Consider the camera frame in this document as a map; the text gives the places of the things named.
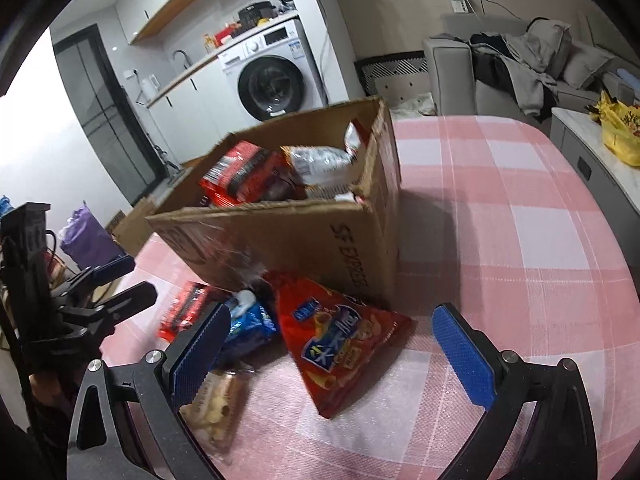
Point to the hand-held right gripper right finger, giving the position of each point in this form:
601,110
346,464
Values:
462,360

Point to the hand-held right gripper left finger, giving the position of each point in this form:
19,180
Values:
200,355

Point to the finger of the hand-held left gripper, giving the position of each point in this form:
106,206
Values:
132,296
115,267

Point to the blue small snack packet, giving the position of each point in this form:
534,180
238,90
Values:
250,325

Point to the red triangular snack packet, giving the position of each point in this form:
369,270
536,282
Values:
340,340

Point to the brown cardboard box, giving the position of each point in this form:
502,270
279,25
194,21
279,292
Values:
300,240

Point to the white orange noodle snack packet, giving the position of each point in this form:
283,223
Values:
315,162

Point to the red white snack packet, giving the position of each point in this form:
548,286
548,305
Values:
356,137

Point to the purple plastic bag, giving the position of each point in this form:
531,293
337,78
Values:
87,240

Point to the small cardboard floor box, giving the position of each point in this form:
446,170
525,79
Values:
132,230

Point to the clear biscuit packet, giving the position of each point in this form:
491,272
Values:
215,410

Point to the blue shoe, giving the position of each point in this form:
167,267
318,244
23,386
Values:
5,205

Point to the stick vacuum cleaner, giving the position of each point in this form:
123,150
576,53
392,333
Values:
165,159

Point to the pink checkered tablecloth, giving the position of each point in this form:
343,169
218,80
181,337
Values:
500,240

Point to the black glass door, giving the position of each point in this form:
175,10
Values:
105,110

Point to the white kitchen counter cabinet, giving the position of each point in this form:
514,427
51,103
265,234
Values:
200,105

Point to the white electric kettle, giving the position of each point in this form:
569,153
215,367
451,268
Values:
150,86

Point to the curved kitchen faucet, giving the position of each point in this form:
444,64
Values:
182,56

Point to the white coffee table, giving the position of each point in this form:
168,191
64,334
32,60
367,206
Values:
575,160

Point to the yellow bottle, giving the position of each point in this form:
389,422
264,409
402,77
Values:
207,44

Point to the white plastic bag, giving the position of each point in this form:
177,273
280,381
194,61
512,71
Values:
415,106

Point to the red container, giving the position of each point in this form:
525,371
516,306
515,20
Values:
227,34

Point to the white upper kitchen cabinets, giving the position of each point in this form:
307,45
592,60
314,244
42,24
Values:
150,0

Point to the yellow plastic bag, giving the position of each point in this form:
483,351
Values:
620,135

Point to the white washing machine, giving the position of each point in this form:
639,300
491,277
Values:
295,55

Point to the grey sofa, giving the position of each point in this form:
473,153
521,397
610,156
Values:
450,75

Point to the black pressure cooker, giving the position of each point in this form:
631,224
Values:
256,11

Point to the patterned side table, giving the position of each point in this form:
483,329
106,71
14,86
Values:
395,72

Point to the grey clothing pile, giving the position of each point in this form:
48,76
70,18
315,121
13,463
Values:
520,65

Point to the grey pillow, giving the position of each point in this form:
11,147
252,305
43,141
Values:
587,65

